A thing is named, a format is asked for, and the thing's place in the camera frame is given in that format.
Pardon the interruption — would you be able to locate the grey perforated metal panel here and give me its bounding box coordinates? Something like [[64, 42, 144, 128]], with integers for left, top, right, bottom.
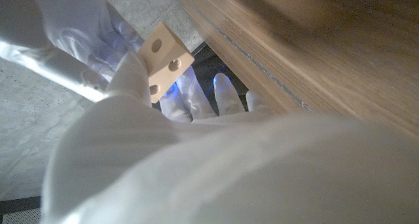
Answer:
[[1, 207, 42, 224]]

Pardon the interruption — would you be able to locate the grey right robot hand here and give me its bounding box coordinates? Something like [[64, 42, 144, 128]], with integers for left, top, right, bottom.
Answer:
[[0, 0, 145, 103]]

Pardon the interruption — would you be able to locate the wooden table board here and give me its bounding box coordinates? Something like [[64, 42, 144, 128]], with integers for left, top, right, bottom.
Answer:
[[199, 10, 314, 112]]

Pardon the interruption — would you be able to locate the wooden block with holes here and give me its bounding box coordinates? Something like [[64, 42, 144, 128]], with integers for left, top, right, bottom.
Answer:
[[137, 21, 196, 103]]

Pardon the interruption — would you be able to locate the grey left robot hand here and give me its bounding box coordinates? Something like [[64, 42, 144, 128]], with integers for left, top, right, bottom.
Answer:
[[41, 52, 419, 224]]

